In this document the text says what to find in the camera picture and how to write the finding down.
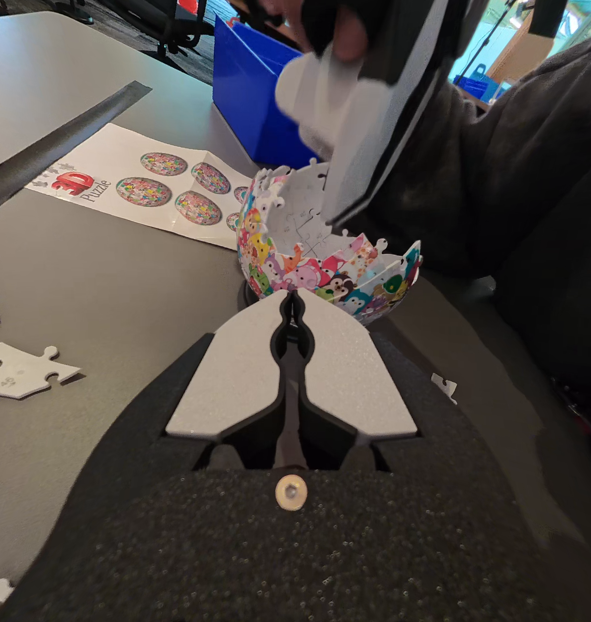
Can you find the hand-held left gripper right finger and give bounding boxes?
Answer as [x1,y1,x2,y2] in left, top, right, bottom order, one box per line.
[295,288,419,467]

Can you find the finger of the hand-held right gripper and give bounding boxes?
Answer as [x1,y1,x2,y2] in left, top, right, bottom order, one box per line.
[332,65,454,228]
[322,68,442,226]

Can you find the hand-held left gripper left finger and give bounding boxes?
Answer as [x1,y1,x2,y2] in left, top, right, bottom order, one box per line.
[165,289,294,467]

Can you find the colourful puzzle ball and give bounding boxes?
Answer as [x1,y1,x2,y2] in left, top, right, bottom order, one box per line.
[236,163,423,327]

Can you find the puzzle instruction sheet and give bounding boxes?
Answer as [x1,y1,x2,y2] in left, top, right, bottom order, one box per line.
[25,123,257,251]

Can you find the person's right hand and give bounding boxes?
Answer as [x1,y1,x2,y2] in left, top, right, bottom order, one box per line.
[271,0,375,62]

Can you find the blue storage crate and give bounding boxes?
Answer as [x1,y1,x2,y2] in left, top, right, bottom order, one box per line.
[448,63,512,105]

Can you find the blue plastic bin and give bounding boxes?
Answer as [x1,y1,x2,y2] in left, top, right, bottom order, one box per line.
[212,14,325,166]

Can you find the person's dark grey sweater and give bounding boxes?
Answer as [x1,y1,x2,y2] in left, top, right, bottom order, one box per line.
[368,29,591,394]

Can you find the black office chair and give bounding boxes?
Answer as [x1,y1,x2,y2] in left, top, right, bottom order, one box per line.
[96,0,216,56]

